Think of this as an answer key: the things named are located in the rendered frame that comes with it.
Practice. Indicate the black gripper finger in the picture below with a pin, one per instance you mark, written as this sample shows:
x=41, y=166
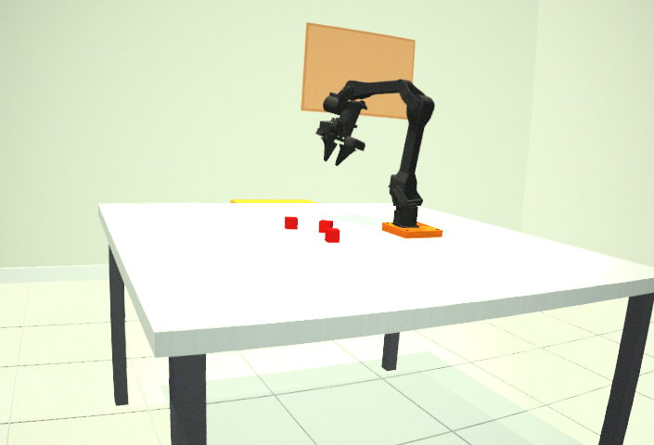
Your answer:
x=345, y=151
x=329, y=148

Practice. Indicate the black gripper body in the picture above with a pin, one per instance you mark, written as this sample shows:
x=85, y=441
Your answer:
x=348, y=126

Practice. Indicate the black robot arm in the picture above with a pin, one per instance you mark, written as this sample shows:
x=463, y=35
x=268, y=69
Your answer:
x=419, y=108

